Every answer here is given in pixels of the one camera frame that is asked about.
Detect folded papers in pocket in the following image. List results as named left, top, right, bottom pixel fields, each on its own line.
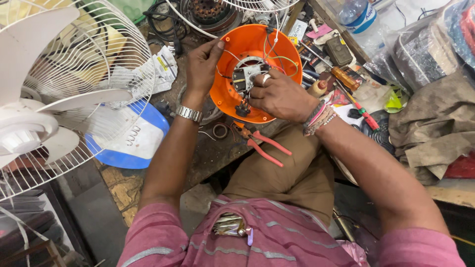
left=212, top=213, right=248, bottom=238

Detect beaded thread bracelets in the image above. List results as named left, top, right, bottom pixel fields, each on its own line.
left=302, top=100, right=339, bottom=137

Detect white and green wires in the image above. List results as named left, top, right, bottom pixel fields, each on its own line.
left=216, top=13, right=300, bottom=80

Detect copper wound fan motor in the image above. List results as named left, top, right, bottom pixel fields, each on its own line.
left=180, top=0, right=242, bottom=38

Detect white wire fan guard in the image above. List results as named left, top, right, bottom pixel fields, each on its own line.
left=165, top=0, right=302, bottom=40

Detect yellow fan blades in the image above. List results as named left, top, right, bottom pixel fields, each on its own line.
left=0, top=0, right=127, bottom=87

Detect silver metal wristwatch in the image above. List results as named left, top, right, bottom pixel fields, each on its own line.
left=175, top=105, right=204, bottom=124

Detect red and green screwdriver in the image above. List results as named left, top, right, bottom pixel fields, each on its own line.
left=335, top=79, right=381, bottom=131

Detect amber handled screwdriver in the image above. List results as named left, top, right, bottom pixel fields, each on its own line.
left=298, top=40, right=361, bottom=92

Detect heap of clear plastic bags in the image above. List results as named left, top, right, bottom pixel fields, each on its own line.
left=363, top=0, right=475, bottom=98

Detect metal fan switch assembly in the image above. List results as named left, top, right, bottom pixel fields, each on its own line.
left=232, top=62, right=272, bottom=94

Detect green fan blade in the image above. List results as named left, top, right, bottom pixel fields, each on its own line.
left=79, top=0, right=157, bottom=25

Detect dirty brown cloth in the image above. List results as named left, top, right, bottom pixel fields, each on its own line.
left=387, top=70, right=475, bottom=186

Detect person's right hand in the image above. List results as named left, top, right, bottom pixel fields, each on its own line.
left=247, top=69, right=321, bottom=125

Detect white printed packet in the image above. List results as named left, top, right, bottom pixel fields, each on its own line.
left=287, top=19, right=309, bottom=42

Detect black wire connector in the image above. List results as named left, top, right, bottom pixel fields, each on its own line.
left=235, top=99, right=251, bottom=118

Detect brown tape ring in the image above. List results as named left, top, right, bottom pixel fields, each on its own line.
left=212, top=123, right=229, bottom=140

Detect yellow green plastic wrapper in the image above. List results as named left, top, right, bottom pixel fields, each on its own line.
left=383, top=86, right=409, bottom=114

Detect person's left hand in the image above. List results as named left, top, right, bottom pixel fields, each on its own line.
left=185, top=38, right=226, bottom=105

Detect black power cable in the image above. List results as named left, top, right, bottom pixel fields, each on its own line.
left=142, top=0, right=189, bottom=57

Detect red plastic object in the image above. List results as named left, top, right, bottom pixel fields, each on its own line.
left=443, top=150, right=475, bottom=179

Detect red handled pliers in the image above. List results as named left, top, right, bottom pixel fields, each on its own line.
left=233, top=124, right=293, bottom=168

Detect person's pink striped shirt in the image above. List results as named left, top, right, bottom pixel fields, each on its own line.
left=117, top=194, right=467, bottom=267

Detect person's brown trousers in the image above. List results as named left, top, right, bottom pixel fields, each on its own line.
left=222, top=122, right=335, bottom=227

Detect blue and white fan base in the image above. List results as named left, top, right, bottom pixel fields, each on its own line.
left=84, top=99, right=170, bottom=170

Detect clear plastic water bottle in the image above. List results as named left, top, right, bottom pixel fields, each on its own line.
left=336, top=0, right=383, bottom=57

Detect orange plastic fan housing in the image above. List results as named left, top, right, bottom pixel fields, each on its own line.
left=209, top=24, right=303, bottom=124

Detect black round fan grille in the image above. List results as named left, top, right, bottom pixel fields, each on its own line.
left=359, top=109, right=396, bottom=156

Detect small red capped oil bottle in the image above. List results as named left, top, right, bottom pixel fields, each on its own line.
left=307, top=79, right=329, bottom=99

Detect dark green metal box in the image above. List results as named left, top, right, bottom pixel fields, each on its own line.
left=324, top=36, right=353, bottom=67

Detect stack of dark fan parts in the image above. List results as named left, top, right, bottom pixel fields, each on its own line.
left=0, top=188, right=76, bottom=267

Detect crumpled printed paper leaflet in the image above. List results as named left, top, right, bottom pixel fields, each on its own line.
left=110, top=45, right=178, bottom=109

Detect white fan with wire grille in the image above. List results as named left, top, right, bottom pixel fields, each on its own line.
left=0, top=0, right=156, bottom=203

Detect pink card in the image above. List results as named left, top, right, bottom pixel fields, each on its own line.
left=306, top=24, right=334, bottom=40

